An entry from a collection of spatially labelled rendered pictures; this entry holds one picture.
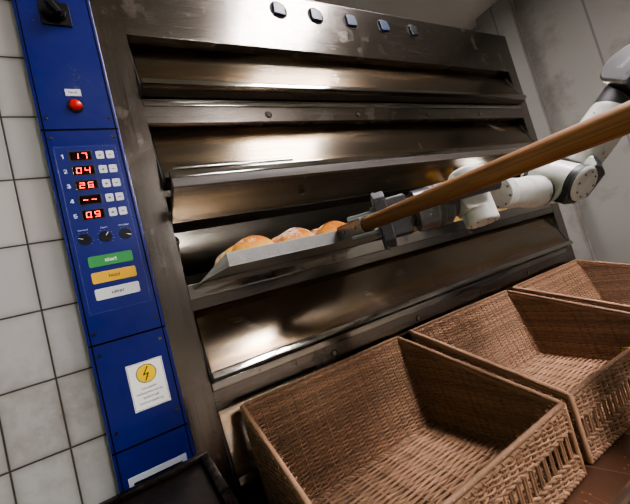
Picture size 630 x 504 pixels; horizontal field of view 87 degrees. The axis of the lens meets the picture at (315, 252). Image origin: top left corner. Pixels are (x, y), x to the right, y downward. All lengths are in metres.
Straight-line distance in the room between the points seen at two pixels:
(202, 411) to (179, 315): 0.25
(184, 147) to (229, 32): 0.43
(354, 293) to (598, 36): 3.23
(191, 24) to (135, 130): 0.40
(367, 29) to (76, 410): 1.57
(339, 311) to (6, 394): 0.80
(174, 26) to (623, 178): 3.37
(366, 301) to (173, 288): 0.59
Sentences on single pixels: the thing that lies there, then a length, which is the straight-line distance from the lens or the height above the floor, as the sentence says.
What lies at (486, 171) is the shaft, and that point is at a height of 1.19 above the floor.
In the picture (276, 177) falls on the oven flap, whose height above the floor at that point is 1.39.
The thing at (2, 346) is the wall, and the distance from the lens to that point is 0.96.
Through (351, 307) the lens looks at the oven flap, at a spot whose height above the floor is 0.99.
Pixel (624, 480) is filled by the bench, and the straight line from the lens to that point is 0.99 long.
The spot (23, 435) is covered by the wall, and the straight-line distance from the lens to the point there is 0.97.
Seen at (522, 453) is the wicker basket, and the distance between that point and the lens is 0.80.
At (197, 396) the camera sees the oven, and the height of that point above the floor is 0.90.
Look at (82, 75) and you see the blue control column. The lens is 1.08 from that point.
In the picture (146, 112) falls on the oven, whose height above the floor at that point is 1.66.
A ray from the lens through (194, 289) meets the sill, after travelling 0.93.
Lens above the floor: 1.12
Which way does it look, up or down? 4 degrees up
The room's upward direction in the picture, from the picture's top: 15 degrees counter-clockwise
